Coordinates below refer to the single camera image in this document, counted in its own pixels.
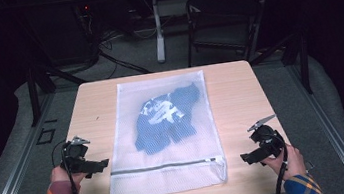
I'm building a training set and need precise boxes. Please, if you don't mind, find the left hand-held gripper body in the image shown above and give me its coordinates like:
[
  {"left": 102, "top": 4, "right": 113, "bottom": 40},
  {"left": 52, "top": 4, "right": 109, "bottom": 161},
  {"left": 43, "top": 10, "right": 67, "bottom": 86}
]
[{"left": 56, "top": 133, "right": 95, "bottom": 176}]

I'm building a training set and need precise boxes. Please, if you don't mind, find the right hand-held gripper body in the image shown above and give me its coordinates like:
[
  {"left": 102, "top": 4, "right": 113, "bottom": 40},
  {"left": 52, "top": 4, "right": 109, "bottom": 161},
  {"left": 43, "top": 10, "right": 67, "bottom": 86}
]
[{"left": 245, "top": 113, "right": 287, "bottom": 165}]

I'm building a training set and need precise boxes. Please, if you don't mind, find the white zipper pull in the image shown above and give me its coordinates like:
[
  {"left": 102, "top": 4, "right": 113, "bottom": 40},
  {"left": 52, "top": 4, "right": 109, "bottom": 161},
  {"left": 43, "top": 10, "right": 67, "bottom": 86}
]
[{"left": 207, "top": 154, "right": 225, "bottom": 165}]

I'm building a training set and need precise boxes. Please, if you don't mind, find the white mesh laundry bag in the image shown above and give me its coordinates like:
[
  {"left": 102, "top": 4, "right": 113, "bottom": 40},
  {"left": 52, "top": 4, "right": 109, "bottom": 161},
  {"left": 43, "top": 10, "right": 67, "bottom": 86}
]
[{"left": 93, "top": 68, "right": 230, "bottom": 194}]

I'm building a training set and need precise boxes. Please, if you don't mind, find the person's left hand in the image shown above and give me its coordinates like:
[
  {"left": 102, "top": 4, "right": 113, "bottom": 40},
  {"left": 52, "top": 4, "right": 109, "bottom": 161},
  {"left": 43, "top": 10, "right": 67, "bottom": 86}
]
[{"left": 49, "top": 162, "right": 89, "bottom": 190}]

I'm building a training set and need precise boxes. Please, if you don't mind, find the person's right hand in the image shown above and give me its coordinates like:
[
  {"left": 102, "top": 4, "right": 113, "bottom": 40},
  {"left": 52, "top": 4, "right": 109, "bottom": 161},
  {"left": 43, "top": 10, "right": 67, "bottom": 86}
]
[{"left": 260, "top": 141, "right": 308, "bottom": 184}]

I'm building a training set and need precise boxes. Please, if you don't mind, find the blue printed garment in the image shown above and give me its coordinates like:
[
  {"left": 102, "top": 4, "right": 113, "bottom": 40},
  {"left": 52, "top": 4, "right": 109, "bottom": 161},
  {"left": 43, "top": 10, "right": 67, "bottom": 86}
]
[{"left": 127, "top": 81, "right": 209, "bottom": 158}]

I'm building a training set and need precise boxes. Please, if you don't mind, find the dark computer tower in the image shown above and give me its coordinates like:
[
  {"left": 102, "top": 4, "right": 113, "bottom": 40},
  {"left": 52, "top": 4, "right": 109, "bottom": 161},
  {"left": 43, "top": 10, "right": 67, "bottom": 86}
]
[{"left": 27, "top": 0, "right": 100, "bottom": 70}]

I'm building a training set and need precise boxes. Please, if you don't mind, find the black folding chair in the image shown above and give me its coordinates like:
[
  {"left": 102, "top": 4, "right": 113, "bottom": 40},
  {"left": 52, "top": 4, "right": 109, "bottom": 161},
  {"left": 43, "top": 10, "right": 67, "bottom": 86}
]
[{"left": 179, "top": 0, "right": 271, "bottom": 69}]

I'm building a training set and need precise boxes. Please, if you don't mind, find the white desk with metal leg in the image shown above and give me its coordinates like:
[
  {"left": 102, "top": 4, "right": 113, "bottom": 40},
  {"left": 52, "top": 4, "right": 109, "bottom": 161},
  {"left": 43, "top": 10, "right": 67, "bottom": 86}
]
[{"left": 129, "top": 0, "right": 284, "bottom": 67}]

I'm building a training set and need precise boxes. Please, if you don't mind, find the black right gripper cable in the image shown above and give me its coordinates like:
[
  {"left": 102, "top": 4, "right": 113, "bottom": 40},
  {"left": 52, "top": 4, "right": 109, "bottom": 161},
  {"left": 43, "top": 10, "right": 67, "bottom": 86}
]
[{"left": 264, "top": 128, "right": 295, "bottom": 194}]

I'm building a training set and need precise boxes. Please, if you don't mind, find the black metal frame stand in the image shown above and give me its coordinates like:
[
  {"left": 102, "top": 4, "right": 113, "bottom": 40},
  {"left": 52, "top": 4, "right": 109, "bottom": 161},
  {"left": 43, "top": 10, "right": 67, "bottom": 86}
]
[
  {"left": 246, "top": 29, "right": 315, "bottom": 102},
  {"left": 22, "top": 58, "right": 94, "bottom": 129}
]

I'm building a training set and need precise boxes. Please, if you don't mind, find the black floor cable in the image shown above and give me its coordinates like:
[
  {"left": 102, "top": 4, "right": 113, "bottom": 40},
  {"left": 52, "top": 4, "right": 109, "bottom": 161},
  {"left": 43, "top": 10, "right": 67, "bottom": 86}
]
[{"left": 96, "top": 43, "right": 152, "bottom": 81}]

